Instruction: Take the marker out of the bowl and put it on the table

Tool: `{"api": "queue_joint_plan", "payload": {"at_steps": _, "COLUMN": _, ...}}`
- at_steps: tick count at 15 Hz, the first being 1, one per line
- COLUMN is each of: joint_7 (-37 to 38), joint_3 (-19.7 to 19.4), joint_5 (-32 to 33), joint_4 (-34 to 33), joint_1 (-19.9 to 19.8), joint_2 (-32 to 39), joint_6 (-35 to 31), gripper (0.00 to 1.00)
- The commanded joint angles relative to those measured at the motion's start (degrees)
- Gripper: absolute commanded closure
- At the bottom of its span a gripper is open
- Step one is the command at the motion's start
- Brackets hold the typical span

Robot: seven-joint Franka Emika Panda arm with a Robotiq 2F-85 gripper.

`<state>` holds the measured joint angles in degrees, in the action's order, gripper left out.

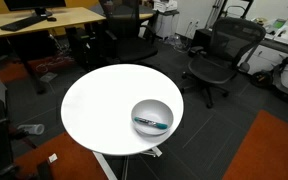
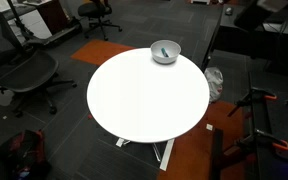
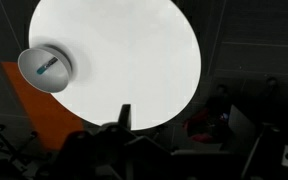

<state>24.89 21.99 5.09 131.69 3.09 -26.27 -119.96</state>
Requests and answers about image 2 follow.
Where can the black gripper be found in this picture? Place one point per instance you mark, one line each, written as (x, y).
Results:
(255, 15)

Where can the teal marker pen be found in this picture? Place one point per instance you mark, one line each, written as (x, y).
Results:
(164, 52)

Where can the grey metal bowl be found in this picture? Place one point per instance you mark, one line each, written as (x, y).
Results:
(172, 50)

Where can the computer mouse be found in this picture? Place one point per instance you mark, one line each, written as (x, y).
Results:
(229, 10)

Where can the computer desk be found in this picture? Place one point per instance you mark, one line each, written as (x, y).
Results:
(230, 36)

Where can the crumpled clear plastic bag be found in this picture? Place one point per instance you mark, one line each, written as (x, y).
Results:
(214, 81)

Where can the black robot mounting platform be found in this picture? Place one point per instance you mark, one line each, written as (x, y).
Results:
(277, 126)

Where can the small white card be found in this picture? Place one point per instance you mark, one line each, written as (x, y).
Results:
(209, 127)

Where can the white metal table base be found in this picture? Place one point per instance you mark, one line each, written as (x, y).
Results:
(167, 153)

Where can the black electric scooter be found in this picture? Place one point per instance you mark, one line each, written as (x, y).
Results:
(54, 36)

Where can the white drawer cabinet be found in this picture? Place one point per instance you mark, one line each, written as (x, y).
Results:
(37, 23)

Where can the large black mesh office chair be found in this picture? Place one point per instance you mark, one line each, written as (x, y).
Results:
(27, 71)

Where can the cluttered white desk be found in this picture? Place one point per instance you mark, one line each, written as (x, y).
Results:
(4, 11)

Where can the black and red backpack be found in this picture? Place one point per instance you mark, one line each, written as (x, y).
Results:
(24, 150)

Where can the black support post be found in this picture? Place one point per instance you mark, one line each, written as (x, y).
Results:
(217, 153)

